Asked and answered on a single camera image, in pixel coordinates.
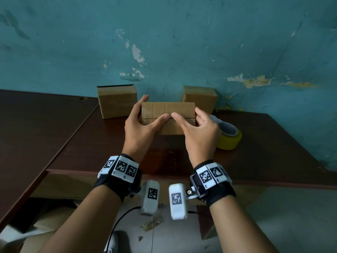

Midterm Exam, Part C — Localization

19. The dark brown wooden table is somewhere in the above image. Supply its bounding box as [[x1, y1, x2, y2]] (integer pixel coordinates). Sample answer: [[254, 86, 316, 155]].
[[30, 104, 337, 240]]

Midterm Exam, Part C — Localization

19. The white left shoe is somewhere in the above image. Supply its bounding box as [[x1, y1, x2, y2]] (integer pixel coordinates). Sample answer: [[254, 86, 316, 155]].
[[104, 232, 119, 253]]

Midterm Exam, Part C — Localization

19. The black left wrist strap with markers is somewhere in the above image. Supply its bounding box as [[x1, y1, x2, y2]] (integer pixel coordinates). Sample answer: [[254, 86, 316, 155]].
[[94, 153, 143, 203]]

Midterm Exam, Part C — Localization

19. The orange tape dispenser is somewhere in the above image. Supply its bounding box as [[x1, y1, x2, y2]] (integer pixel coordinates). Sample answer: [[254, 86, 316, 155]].
[[208, 114, 239, 137]]

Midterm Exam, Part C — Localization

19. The yellowish clear tape roll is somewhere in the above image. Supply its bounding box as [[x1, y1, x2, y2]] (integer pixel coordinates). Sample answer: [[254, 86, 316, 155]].
[[216, 126, 243, 151]]

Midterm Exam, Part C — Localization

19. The black right wrist strap with markers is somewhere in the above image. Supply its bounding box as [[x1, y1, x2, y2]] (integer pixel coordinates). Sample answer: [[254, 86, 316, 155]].
[[190, 160, 237, 208]]

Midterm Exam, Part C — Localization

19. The person's left hand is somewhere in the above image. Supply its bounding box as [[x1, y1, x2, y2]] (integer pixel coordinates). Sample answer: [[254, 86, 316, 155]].
[[121, 95, 170, 164]]

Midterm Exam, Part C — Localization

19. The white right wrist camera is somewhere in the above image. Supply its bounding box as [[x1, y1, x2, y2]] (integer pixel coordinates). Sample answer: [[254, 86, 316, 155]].
[[168, 183, 198, 221]]

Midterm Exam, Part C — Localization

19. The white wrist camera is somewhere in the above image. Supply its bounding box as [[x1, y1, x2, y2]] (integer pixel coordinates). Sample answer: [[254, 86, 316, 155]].
[[130, 180, 160, 216], [168, 183, 198, 221]]

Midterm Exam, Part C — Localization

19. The person's right forearm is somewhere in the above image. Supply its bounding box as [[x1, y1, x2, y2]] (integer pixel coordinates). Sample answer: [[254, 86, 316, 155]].
[[209, 195, 279, 253]]

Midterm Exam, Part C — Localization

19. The small brown cardboard box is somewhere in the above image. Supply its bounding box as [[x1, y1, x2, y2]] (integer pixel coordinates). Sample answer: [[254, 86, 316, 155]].
[[181, 85, 218, 116]]

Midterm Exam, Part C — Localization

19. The dark brown wooden desk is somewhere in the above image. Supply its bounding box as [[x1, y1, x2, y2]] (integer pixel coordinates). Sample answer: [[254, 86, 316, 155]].
[[0, 89, 99, 229]]

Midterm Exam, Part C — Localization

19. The person's right hand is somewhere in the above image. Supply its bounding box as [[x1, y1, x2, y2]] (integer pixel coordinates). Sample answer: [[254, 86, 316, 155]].
[[171, 107, 222, 168]]

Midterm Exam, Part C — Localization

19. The cardboard box with dark edge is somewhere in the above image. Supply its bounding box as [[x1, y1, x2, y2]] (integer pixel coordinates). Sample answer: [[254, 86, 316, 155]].
[[97, 84, 138, 120]]

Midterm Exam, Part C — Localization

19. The crumpled clear plastic scrap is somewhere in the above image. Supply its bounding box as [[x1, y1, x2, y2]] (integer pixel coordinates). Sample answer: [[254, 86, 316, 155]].
[[141, 204, 165, 232]]

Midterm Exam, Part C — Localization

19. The black right camera cable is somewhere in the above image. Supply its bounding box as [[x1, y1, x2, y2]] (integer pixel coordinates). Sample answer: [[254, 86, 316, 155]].
[[187, 210, 211, 218]]

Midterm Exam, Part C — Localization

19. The black camera cable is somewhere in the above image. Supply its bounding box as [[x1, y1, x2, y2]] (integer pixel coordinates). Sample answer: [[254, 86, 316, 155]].
[[187, 210, 211, 218], [105, 206, 141, 253]]

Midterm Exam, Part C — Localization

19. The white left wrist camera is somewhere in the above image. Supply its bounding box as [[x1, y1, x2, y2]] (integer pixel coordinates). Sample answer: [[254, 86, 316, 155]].
[[130, 180, 160, 216]]

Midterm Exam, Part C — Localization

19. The large brown cardboard box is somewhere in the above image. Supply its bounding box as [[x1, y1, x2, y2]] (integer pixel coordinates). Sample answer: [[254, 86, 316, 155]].
[[141, 102, 197, 136]]

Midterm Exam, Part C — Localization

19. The black wrist strap with markers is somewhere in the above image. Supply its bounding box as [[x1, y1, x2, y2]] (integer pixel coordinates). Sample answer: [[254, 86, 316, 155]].
[[190, 160, 237, 208], [94, 153, 143, 203]]

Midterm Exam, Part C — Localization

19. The black left camera cable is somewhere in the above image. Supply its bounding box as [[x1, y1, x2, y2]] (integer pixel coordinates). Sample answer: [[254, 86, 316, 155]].
[[105, 206, 141, 253]]

